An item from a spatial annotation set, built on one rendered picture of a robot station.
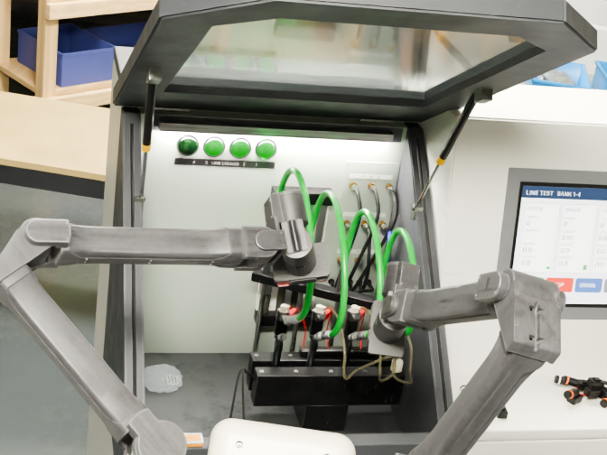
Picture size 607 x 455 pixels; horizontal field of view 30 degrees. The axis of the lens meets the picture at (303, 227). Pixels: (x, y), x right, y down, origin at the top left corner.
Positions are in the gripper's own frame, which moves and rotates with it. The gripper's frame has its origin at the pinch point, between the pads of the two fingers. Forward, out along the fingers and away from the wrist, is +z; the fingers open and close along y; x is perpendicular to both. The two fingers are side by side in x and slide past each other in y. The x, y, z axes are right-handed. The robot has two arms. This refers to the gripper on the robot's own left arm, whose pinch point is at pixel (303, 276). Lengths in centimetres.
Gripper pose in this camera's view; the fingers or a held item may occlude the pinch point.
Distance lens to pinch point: 215.0
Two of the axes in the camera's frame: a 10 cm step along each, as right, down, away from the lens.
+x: 0.9, 9.3, -3.5
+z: 0.7, 3.5, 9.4
